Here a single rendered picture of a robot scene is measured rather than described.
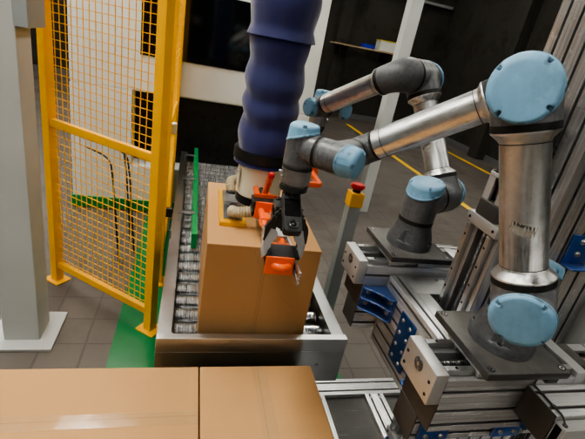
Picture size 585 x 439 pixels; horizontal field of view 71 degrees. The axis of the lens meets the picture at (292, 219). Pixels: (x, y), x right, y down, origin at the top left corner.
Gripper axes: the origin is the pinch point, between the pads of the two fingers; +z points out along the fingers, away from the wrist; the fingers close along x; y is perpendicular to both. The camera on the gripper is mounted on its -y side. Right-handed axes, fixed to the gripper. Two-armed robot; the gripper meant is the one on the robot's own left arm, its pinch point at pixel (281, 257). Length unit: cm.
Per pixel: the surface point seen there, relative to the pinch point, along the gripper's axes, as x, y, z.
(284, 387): -11, 7, 53
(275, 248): 1.9, 0.7, -2.1
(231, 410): 7, -3, 53
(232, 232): 10.0, 38.9, 13.2
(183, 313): 25, 44, 54
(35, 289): 94, 87, 77
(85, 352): 71, 80, 108
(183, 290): 26, 61, 55
